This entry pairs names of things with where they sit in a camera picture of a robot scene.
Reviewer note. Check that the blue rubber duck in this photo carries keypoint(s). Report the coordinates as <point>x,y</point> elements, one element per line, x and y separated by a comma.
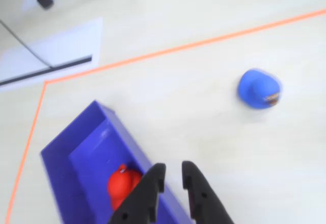
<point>257,89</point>

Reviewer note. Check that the white paper with black stripe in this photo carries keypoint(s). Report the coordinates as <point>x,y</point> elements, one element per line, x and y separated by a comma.
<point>63,45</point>

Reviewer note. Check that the red rubber duck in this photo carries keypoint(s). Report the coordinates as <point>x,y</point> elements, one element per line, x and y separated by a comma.
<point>121,185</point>

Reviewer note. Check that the orange tape border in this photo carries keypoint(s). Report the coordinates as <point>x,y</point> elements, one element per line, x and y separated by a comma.
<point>178,48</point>

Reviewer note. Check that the blue rectangular plastic box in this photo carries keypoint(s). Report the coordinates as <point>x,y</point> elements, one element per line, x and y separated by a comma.
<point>84,173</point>

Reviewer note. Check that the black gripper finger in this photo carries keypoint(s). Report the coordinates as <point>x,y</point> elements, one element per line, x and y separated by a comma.
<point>203,198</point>
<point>140,198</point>

